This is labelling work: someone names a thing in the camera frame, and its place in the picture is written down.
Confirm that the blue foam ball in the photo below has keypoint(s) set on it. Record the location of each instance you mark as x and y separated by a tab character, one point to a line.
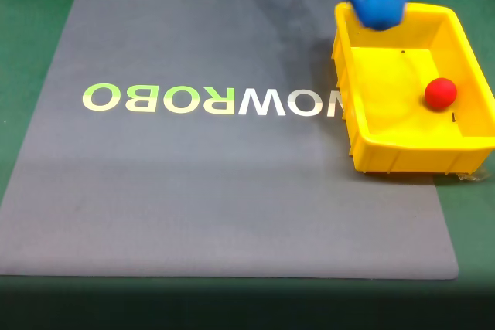
382	11

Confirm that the red foam ball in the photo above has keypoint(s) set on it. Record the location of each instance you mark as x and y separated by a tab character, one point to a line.
441	92

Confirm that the yellow plastic bin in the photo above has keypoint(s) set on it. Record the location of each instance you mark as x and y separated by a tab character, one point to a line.
390	121

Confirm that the clear plastic scrap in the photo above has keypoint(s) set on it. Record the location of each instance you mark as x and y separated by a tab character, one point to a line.
472	176

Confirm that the grey mat with NOWROBO print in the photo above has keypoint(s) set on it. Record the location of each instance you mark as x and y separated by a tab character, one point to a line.
193	191

